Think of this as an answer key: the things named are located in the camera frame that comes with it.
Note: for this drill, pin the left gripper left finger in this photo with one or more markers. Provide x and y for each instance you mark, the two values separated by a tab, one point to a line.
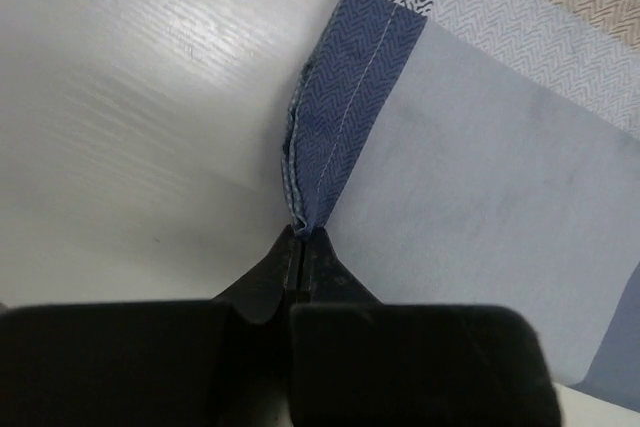
152	363

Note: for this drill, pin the blue beige striped placemat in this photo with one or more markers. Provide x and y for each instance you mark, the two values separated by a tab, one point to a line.
484	151

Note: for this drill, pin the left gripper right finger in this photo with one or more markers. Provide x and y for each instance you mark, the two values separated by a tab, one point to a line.
358	362

